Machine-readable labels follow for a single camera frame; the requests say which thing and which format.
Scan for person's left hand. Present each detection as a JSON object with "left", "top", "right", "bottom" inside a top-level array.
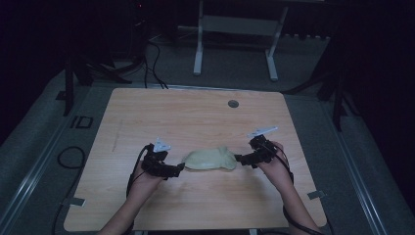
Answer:
[{"left": 131, "top": 159, "right": 164, "bottom": 199}]

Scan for beige sock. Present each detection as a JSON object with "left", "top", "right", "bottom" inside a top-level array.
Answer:
[
  {"left": 181, "top": 148, "right": 229, "bottom": 171},
  {"left": 214, "top": 145, "right": 238, "bottom": 171}
]

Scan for black floor cables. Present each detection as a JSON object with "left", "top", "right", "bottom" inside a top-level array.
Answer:
[{"left": 142, "top": 40, "right": 169, "bottom": 90}]

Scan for white desk frame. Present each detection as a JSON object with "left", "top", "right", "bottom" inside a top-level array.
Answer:
[{"left": 193, "top": 0, "right": 290, "bottom": 82}]

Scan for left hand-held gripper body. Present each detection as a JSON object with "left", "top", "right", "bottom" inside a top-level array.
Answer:
[{"left": 140, "top": 136, "right": 179, "bottom": 179}]

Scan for metal floor rail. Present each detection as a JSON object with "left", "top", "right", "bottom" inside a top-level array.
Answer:
[
  {"left": 317, "top": 97, "right": 390, "bottom": 235},
  {"left": 0, "top": 85, "right": 96, "bottom": 229}
]

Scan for black cable loop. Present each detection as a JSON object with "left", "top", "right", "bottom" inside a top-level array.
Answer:
[{"left": 57, "top": 145, "right": 87, "bottom": 170}]

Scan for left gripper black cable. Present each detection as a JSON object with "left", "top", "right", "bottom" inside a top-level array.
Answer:
[{"left": 124, "top": 143, "right": 155, "bottom": 235}]

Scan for grey tape piece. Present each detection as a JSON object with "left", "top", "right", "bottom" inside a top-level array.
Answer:
[
  {"left": 306, "top": 190, "right": 327, "bottom": 201},
  {"left": 69, "top": 197, "right": 87, "bottom": 208}
]

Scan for person's right hand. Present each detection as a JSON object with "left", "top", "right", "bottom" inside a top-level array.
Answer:
[{"left": 256, "top": 140, "right": 296, "bottom": 192}]

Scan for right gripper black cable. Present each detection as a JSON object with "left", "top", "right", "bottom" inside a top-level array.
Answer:
[{"left": 260, "top": 139, "right": 329, "bottom": 235}]

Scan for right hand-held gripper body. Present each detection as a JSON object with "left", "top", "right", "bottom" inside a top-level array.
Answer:
[{"left": 246, "top": 126, "right": 280, "bottom": 165}]

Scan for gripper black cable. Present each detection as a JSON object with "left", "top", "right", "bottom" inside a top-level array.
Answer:
[
  {"left": 260, "top": 139, "right": 329, "bottom": 235},
  {"left": 124, "top": 143, "right": 155, "bottom": 235}
]

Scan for black metal stand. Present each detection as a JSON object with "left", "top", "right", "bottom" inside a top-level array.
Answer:
[
  {"left": 55, "top": 55, "right": 133, "bottom": 118},
  {"left": 282, "top": 62, "right": 360, "bottom": 132}
]

